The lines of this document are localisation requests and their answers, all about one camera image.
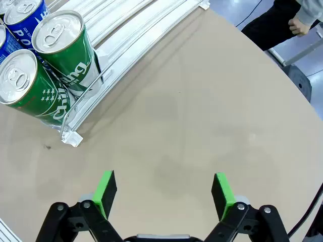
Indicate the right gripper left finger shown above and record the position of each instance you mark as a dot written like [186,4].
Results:
[101,199]

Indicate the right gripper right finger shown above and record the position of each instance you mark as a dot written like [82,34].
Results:
[224,199]

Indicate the person's left forearm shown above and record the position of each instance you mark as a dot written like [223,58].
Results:
[310,12]

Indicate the white clear can dispenser rack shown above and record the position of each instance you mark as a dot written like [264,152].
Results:
[141,30]

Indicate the person's left hand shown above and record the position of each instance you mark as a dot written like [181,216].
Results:
[299,27]

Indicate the green Chilsung cider can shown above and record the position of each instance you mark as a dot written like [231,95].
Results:
[48,95]
[73,55]

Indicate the round grey stand base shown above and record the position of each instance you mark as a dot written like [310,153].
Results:
[299,83]

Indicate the blue Pocari Sweat can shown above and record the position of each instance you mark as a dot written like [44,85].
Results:
[21,30]
[8,46]

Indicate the person in grey hoodie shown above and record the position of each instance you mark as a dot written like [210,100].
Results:
[267,25]

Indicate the aluminium profile frame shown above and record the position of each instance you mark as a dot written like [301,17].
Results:
[5,233]

